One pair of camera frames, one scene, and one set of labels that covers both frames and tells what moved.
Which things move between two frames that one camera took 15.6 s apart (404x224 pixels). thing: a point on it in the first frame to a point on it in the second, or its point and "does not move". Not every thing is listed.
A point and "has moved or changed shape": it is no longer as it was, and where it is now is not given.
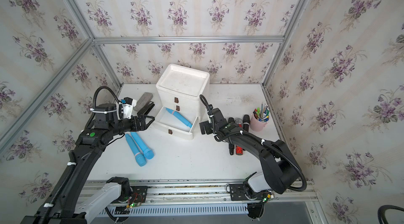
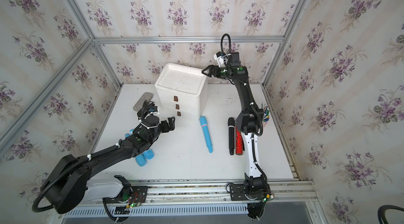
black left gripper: [142, 126] to [171, 123]
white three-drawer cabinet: [180, 88] has moved or changed shape
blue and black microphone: [231, 120] does not move
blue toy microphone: [140, 158] does not move
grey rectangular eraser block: [143, 100] does not move
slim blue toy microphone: [175, 113] to [203, 121]
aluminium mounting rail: [290, 193] does not move
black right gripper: [207, 125] to [211, 68]
